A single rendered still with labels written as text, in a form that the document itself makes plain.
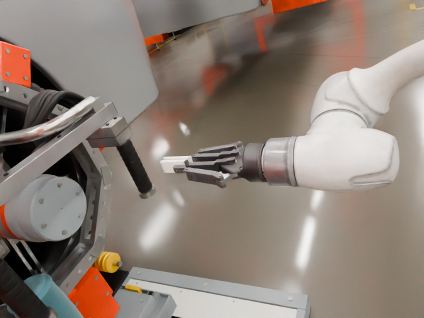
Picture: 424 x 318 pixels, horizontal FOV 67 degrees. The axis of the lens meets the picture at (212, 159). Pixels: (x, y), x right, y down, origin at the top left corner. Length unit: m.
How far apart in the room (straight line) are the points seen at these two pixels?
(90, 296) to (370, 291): 0.98
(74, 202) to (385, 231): 1.29
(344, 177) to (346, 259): 0.99
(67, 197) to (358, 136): 0.56
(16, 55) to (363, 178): 0.75
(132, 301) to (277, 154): 0.93
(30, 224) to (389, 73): 0.69
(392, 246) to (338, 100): 1.02
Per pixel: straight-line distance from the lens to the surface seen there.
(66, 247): 1.04
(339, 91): 0.64
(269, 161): 0.56
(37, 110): 0.76
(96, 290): 1.01
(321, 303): 1.39
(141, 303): 1.31
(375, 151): 0.54
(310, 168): 0.54
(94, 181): 1.00
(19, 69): 0.87
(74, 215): 0.74
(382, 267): 1.49
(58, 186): 0.71
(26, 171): 0.62
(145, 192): 0.79
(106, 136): 0.72
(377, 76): 0.64
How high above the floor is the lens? 1.16
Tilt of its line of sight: 29 degrees down
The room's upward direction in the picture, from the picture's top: 19 degrees counter-clockwise
